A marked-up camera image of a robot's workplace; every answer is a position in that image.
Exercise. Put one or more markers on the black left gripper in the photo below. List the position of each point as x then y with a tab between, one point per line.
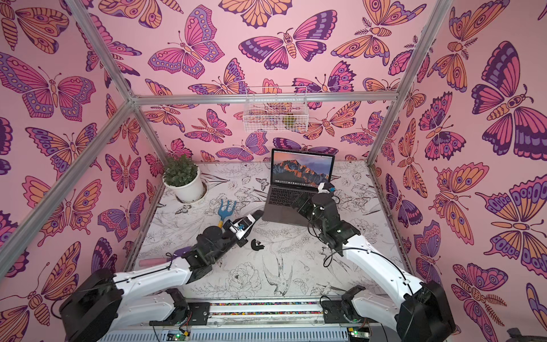
242	242

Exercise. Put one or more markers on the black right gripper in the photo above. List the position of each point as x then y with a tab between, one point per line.
310	202

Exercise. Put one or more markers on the grey laptop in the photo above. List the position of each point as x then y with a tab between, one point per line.
292	174

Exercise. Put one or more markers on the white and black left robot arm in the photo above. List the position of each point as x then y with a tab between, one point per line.
107	301

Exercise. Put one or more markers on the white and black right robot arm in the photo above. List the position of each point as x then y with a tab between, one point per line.
345	240

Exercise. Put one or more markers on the blue yellow garden hand rake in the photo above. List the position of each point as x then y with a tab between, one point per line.
226	209

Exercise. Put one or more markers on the green plant in white pot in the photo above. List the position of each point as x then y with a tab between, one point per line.
184	178

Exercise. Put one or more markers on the pink purple cylinder toy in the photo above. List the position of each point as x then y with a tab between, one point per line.
145	263

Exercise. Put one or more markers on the green circuit board right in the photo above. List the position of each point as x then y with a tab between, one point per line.
359	334

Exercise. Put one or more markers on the green circuit board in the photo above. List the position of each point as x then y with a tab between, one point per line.
173	336
359	334

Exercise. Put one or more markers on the green circuit board left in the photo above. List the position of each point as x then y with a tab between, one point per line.
173	336

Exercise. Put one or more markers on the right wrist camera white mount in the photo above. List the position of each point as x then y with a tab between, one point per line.
326	188

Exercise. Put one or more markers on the white wire wall basket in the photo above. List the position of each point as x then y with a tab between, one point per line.
275	108

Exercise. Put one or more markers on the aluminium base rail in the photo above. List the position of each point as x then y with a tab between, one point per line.
265	314

